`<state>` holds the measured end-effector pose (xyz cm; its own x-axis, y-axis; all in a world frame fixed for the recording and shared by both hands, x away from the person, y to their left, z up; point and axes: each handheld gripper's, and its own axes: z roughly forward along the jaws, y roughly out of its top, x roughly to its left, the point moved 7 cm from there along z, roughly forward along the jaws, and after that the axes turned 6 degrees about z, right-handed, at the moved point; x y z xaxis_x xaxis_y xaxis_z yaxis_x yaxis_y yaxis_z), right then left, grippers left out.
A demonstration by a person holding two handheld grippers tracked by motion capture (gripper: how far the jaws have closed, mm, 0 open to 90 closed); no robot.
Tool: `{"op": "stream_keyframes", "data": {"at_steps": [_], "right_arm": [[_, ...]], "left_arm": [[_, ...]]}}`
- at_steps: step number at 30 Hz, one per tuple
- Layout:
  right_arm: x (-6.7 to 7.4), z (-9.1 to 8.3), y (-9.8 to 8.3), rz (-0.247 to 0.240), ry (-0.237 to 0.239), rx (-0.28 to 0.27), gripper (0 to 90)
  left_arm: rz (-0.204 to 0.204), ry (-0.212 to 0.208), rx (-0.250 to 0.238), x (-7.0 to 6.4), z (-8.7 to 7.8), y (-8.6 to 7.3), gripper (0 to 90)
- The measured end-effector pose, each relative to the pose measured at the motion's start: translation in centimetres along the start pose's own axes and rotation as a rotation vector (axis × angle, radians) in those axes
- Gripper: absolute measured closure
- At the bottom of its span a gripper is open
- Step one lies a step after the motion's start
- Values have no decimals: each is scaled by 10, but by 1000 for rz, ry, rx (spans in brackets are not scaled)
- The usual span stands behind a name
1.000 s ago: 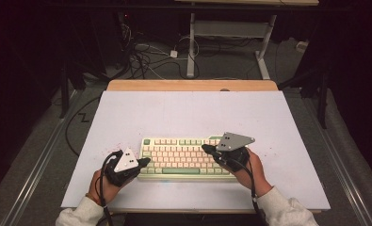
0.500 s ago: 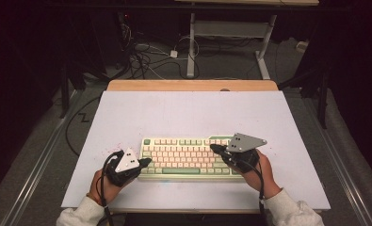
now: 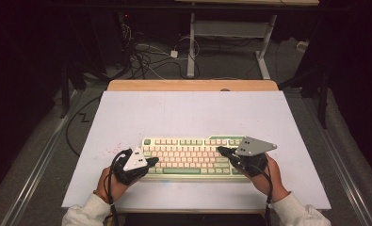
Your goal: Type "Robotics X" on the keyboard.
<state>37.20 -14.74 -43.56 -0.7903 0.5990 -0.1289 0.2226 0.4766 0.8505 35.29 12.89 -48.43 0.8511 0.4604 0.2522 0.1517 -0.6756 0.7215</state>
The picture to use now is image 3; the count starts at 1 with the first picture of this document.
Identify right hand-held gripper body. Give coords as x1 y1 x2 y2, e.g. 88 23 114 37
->
229 136 278 177

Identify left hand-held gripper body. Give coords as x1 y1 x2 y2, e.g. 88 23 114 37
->
111 146 150 186

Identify green and cream keyboard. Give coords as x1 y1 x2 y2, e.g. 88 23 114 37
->
141 135 253 182

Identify person's left hand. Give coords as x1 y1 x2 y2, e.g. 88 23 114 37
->
95 168 130 203

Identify person's right hand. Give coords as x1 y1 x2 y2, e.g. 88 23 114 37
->
248 153 290 202

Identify white board sheet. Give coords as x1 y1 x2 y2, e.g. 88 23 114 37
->
61 90 332 211

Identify wooden table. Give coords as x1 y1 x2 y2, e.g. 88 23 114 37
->
106 79 280 215

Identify black metal stand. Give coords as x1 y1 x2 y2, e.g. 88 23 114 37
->
277 67 330 130
59 60 112 120

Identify small white floor box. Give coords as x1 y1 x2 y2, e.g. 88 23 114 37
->
296 40 310 54

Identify dark device with red light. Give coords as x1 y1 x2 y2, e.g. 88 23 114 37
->
116 10 135 48

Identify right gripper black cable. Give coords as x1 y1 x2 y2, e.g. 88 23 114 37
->
252 163 274 226

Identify long black floor cable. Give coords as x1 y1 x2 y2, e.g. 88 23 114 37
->
65 95 102 158

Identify metal floor rail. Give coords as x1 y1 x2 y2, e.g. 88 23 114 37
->
0 89 84 226
302 93 372 226

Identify tangle of floor cables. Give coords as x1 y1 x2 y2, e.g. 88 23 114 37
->
121 22 206 81

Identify white table frame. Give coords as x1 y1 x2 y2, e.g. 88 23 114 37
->
173 0 320 80

